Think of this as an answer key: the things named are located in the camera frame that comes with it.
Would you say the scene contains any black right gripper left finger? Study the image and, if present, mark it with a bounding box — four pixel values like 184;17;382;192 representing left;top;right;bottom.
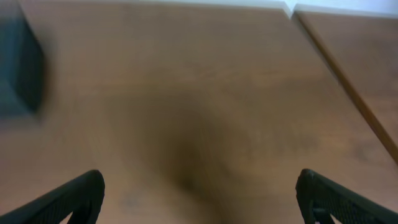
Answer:
1;170;105;224

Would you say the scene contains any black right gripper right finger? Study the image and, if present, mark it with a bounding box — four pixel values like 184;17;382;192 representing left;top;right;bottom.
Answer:
295;169;397;224

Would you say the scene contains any black box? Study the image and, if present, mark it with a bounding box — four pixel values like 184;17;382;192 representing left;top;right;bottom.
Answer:
1;1;45;118

